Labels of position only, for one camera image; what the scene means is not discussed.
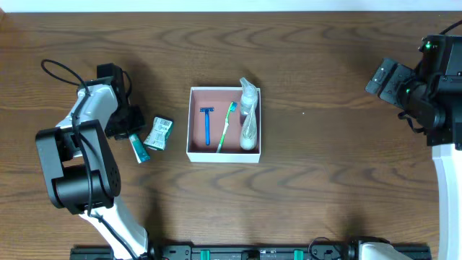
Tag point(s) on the green toothbrush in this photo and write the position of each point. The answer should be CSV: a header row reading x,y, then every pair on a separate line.
x,y
231,109

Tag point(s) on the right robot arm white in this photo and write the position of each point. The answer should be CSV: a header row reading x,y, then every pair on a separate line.
x,y
430,95

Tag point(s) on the blue disposable razor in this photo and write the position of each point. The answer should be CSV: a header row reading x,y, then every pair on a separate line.
x,y
206,112

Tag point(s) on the white lotion tube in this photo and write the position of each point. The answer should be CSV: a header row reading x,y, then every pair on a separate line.
x,y
248,136

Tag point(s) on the white box with pink interior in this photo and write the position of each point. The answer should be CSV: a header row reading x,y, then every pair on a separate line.
x,y
219,98

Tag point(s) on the clear spray bottle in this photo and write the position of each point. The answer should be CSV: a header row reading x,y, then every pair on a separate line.
x,y
249,97

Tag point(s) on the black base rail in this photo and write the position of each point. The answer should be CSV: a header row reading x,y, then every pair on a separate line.
x,y
244,253

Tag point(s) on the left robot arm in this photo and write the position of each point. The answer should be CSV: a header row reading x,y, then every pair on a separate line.
x,y
81,174

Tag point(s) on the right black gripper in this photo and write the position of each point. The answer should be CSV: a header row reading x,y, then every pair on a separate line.
x,y
388,83

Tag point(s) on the Colgate toothpaste tube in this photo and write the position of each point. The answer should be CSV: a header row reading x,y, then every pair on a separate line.
x,y
141,154

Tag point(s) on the green white soap packet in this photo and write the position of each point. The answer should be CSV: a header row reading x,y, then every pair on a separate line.
x,y
158,136

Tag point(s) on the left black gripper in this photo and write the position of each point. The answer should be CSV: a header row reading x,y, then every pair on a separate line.
x,y
127,123

